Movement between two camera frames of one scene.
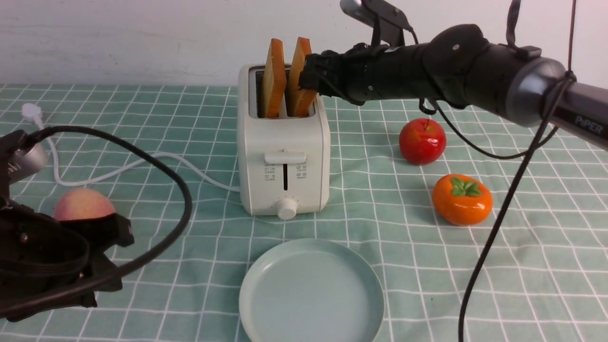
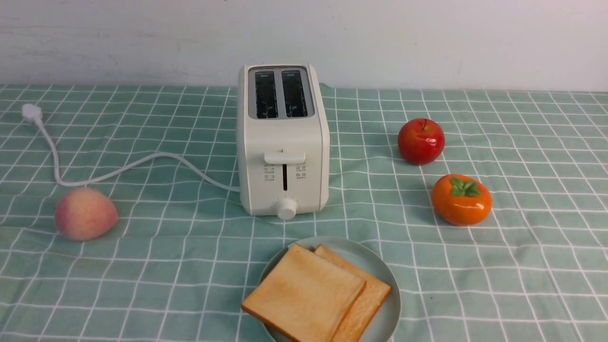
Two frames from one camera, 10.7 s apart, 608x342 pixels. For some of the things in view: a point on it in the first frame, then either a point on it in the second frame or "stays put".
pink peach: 81,203 stays put
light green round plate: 311,290 → 382,326
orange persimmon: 462,200 stays put
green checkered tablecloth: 421,191 stays put
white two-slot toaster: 284,162 stays put
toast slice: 300,101 → 370,300
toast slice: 275,79 → 304,297
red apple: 422,141 stays put
